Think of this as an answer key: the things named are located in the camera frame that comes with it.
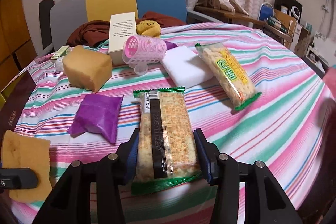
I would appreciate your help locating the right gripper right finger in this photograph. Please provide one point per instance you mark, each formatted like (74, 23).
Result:
(207, 156)

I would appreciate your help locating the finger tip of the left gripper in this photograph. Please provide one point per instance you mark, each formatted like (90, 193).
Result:
(18, 178)

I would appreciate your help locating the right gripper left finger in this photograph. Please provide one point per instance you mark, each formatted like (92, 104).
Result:
(127, 159)

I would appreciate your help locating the yellow sponge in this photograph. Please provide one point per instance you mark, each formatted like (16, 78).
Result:
(28, 152)

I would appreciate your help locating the cracker pack with black label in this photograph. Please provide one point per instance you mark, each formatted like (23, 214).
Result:
(167, 154)

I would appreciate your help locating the purple snack packet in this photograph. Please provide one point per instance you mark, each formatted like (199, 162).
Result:
(97, 114)

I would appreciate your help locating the cracker pack with yellow label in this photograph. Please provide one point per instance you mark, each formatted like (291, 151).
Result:
(232, 77)

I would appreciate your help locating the white foam sponge block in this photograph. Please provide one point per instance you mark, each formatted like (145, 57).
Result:
(185, 67)

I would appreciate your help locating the large tan sponge block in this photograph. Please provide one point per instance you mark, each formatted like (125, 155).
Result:
(87, 69)

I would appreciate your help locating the pink hair roller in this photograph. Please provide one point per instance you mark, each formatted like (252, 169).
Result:
(140, 51)

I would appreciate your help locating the clear plastic wrap ball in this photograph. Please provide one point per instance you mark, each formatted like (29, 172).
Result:
(58, 64)

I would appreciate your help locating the small green white box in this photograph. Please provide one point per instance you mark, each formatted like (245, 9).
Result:
(61, 52)

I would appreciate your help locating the dark red cloth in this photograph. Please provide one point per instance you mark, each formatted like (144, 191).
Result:
(97, 31)

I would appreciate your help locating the yellow knitted sock ball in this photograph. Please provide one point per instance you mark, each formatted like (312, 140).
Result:
(149, 28)

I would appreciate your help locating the cream cardboard box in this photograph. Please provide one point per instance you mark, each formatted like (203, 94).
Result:
(121, 27)

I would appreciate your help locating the wooden side table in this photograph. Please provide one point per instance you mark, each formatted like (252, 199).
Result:
(229, 17)

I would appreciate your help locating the black padded bed post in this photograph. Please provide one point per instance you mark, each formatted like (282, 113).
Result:
(44, 20)

